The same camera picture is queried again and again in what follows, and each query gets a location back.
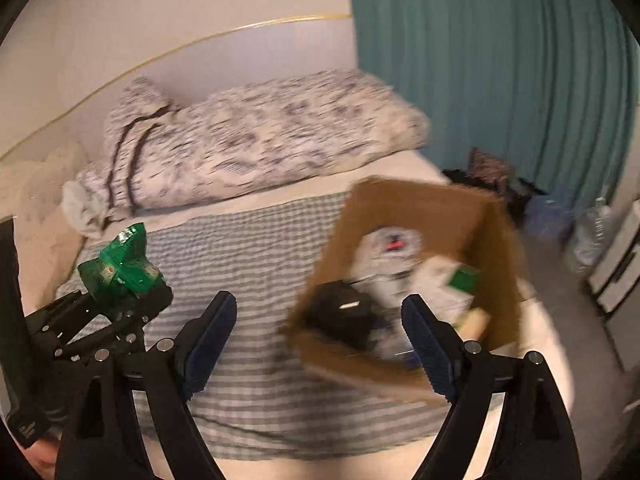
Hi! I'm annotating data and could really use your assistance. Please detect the white bed headboard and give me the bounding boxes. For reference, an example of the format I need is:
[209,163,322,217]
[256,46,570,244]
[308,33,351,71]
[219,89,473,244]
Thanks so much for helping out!
[1,14,357,164]

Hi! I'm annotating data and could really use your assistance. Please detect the black small pouch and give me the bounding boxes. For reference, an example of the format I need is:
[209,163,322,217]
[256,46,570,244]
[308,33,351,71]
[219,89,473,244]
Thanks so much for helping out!
[302,281,386,352]

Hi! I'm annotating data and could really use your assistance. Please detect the teal curtain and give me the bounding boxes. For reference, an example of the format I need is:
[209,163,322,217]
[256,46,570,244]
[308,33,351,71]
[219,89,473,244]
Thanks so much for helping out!
[352,0,638,209]

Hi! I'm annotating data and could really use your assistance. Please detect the green white carton in box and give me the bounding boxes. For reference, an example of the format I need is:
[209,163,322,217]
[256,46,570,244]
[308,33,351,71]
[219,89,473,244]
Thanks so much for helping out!
[408,255,480,326]

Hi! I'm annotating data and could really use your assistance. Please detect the clear plastic bottle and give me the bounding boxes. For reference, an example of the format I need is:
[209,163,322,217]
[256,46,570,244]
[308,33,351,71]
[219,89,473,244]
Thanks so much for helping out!
[565,196,611,275]

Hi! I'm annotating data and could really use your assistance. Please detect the cardboard box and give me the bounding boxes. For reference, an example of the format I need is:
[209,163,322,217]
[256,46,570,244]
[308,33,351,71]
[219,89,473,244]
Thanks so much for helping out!
[286,178,522,405]

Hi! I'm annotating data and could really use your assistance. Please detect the checkered grey white sheet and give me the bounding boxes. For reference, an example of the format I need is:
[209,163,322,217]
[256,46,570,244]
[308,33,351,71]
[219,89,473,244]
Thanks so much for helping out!
[54,190,501,461]

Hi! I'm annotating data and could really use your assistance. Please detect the floral white duvet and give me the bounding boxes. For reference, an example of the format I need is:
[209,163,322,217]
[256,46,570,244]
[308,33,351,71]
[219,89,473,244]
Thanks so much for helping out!
[77,70,431,214]

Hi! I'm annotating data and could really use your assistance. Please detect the person's left hand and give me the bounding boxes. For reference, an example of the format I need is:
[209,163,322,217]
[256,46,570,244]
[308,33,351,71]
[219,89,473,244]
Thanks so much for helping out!
[22,437,60,480]

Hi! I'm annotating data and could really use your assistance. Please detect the beige tufted pillow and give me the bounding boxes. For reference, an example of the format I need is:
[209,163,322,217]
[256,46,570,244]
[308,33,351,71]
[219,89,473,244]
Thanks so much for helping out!
[1,142,88,314]

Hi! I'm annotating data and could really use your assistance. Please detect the green wrapper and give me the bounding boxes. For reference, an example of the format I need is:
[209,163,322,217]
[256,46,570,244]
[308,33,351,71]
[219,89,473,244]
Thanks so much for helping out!
[77,222,164,304]

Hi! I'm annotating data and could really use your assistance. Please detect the dark clothes on floor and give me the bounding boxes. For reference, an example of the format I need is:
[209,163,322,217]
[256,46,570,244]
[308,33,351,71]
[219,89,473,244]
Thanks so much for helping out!
[442,148,546,226]

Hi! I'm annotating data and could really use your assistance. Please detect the floral white plastic bag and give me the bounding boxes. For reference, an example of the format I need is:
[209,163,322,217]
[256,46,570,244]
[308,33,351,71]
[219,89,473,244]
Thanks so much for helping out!
[347,226,422,304]

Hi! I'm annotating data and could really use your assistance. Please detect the pale green cloth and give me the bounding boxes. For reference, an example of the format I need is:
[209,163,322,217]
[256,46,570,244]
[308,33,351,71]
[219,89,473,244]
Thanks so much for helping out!
[61,181,108,240]

